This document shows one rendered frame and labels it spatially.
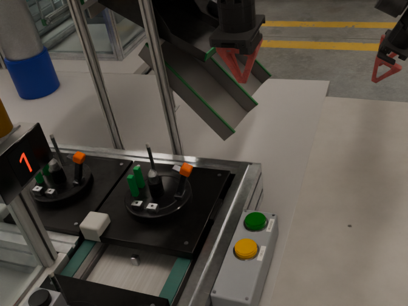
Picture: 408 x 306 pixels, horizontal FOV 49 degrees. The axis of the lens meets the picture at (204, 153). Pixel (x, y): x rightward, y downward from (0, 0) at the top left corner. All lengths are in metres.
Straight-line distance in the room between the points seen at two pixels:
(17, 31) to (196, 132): 0.73
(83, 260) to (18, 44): 0.98
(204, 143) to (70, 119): 0.51
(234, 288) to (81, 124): 0.91
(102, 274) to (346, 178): 0.60
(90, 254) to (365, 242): 0.55
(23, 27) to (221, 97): 0.84
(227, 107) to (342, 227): 0.39
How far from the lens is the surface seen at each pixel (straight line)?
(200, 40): 1.02
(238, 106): 1.14
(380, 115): 1.37
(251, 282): 0.79
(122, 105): 1.56
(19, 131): 0.77
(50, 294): 0.70
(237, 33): 0.71
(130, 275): 0.91
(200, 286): 0.81
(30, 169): 0.77
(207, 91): 1.10
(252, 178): 0.98
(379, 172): 1.16
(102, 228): 0.92
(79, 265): 0.92
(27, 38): 1.72
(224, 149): 1.25
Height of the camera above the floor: 1.59
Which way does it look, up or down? 36 degrees down
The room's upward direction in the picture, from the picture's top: 10 degrees counter-clockwise
